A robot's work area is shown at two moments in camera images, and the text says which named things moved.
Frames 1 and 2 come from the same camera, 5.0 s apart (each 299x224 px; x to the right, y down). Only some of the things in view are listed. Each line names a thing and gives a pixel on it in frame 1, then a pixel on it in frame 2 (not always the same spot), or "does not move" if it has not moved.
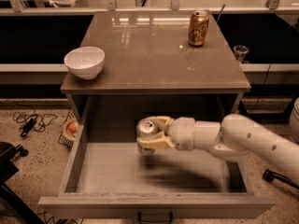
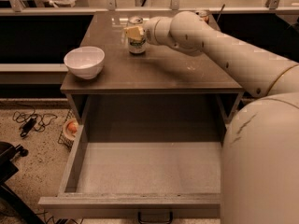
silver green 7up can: x=147 y=128 -> x=136 y=47
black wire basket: x=64 y=140 does not move
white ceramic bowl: x=86 y=63 does not move
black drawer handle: x=154 y=222 does not move
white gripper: x=182 y=133 -> x=149 y=29
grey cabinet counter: x=150 y=70 does not move
